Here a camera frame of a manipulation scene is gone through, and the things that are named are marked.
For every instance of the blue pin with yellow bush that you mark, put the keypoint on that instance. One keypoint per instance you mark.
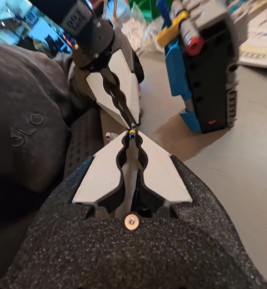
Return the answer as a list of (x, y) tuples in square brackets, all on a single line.
[(132, 133)]

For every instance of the blue and black brick model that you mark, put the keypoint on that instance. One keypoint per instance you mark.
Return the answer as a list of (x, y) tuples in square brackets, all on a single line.
[(203, 79)]

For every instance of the clear plastic bag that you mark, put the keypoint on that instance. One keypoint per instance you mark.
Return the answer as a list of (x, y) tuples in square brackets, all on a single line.
[(140, 29)]

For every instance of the building instruction booklet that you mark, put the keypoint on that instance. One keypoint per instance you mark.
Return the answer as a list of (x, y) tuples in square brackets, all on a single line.
[(260, 45)]

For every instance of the grey curved panel piece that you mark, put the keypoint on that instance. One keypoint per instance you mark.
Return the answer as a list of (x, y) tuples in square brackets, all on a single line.
[(112, 136)]

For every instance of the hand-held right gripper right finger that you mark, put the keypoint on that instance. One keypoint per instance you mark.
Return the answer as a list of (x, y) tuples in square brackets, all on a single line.
[(165, 176)]

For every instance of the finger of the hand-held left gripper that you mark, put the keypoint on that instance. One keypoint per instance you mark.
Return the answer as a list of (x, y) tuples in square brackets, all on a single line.
[(99, 94), (129, 85)]

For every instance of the green box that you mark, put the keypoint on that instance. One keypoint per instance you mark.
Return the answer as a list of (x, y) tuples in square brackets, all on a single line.
[(153, 6)]

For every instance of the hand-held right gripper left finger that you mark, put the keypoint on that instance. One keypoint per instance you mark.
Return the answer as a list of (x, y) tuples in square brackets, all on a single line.
[(101, 176)]

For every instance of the person's grey sweater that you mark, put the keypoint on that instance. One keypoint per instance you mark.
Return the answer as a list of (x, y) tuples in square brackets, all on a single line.
[(29, 112)]

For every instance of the grey desk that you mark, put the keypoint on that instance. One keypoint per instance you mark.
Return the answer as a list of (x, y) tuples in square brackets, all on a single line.
[(237, 180)]

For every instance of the person's left forearm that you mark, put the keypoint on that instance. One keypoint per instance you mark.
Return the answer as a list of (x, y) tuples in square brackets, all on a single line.
[(65, 90)]

